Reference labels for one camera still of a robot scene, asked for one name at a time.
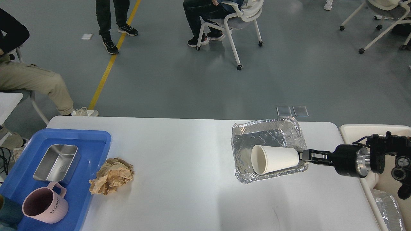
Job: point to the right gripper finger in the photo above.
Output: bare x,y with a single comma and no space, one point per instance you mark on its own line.
316,156

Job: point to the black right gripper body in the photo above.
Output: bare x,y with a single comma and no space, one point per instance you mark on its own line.
351,160

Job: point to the aluminium foil tray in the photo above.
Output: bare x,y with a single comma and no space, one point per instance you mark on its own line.
284,132

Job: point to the white paper cup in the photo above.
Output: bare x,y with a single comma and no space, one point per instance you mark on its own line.
266,159

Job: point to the brown paper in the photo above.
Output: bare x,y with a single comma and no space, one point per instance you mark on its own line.
114,173

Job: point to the steel rectangular container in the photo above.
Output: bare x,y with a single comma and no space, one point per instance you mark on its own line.
58,164

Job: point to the pink mug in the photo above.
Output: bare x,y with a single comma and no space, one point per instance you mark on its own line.
46,204

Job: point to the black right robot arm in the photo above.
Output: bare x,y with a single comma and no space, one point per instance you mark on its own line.
398,146

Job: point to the beige plastic bin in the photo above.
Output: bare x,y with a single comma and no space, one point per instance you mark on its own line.
383,182

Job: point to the person with white sneakers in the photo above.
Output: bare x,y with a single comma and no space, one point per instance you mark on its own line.
328,5

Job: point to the white office chair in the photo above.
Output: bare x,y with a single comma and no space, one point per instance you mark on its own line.
246,15

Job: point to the blue plastic tray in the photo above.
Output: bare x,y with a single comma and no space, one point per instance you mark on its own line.
93,147

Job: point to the dark teal object corner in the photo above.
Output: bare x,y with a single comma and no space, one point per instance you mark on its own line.
10,214

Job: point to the white side table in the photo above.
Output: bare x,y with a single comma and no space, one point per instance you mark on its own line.
8,102

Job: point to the person in beige trousers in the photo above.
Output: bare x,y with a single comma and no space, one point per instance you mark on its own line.
14,75

